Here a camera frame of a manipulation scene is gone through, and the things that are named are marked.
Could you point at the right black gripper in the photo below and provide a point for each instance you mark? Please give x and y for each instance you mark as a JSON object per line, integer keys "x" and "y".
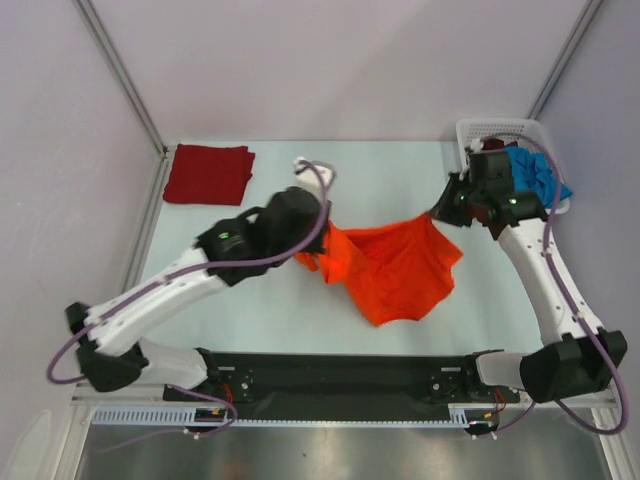
{"x": 451, "y": 201}

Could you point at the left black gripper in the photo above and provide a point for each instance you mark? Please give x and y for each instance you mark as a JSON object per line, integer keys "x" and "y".
{"x": 317, "y": 245}

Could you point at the orange t shirt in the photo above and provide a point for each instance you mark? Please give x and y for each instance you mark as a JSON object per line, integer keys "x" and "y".
{"x": 399, "y": 271}

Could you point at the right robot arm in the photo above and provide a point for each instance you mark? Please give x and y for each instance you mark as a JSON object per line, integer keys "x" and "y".
{"x": 578, "y": 352}

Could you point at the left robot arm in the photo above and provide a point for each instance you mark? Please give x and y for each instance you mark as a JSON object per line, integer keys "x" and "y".
{"x": 113, "y": 351}

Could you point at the dark red shirt in basket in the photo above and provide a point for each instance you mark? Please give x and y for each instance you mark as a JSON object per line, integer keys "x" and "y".
{"x": 492, "y": 144}

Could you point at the blue crumpled t shirt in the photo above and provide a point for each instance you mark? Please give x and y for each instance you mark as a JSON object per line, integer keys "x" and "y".
{"x": 531, "y": 172}

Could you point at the folded dark red shirt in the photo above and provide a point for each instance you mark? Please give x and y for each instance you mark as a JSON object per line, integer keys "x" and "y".
{"x": 202, "y": 175}

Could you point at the white plastic basket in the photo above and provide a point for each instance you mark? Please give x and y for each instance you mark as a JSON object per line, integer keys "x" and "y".
{"x": 500, "y": 130}

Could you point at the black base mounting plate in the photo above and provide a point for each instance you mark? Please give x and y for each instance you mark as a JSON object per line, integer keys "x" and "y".
{"x": 262, "y": 380}

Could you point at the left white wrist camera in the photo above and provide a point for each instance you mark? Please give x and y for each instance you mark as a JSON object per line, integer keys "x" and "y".
{"x": 315, "y": 177}

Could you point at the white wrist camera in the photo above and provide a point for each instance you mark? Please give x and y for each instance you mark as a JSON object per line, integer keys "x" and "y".
{"x": 315, "y": 177}
{"x": 476, "y": 145}

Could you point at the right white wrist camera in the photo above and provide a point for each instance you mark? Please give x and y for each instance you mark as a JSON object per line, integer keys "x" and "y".
{"x": 476, "y": 145}

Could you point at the right aluminium frame post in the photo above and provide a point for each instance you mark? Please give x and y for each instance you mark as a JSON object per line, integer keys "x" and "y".
{"x": 586, "y": 19}

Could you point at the aluminium frame post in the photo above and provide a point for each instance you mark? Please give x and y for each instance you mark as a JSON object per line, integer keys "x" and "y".
{"x": 123, "y": 79}
{"x": 586, "y": 19}

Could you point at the white slotted cable duct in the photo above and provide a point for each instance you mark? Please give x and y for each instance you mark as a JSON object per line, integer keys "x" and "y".
{"x": 447, "y": 416}

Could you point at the left aluminium frame post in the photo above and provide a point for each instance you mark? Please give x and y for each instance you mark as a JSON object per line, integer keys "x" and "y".
{"x": 123, "y": 79}

